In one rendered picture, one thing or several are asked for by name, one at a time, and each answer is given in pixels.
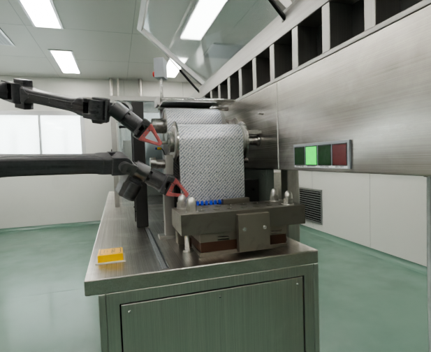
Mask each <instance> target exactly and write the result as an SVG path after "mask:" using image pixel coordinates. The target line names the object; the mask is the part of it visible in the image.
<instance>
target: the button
mask: <svg viewBox="0 0 431 352"><path fill-rule="evenodd" d="M97 259H98V263H105V262H111V261H122V260H124V259H123V248H122V247H117V248H111V249H99V251H98V256H97Z"/></svg>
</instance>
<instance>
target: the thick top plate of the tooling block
mask: <svg viewBox="0 0 431 352"><path fill-rule="evenodd" d="M283 203H284V200H281V199H280V201H278V202H270V201H269V200H262V201H253V202H249V203H238V204H228V205H223V204H216V205H198V206H197V211H198V212H197V213H191V214H189V213H186V209H177V208H176V207H172V223H173V227H174V228H175V229H176V231H177V232H178V233H179V234H180V235H181V236H187V235H200V234H208V233H220V232H228V231H234V230H236V214H244V213H252V212H269V213H270V227H275V226H288V225H295V224H302V223H305V205H303V204H299V203H294V205H282V204H283Z"/></svg>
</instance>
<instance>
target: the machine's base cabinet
mask: <svg viewBox="0 0 431 352"><path fill-rule="evenodd" d="M98 309H99V323H100V336H101V352H320V347H319V267H318V263H312V264H306V265H297V266H292V267H283V268H278V269H273V270H264V271H258V272H250V273H244V274H235V275H230V276H225V277H216V278H211V279H201V280H196V281H188V282H182V283H177V284H168V285H162V286H154V287H149V288H139V289H134V290H129V291H120V292H115V293H106V294H100V295H98Z"/></svg>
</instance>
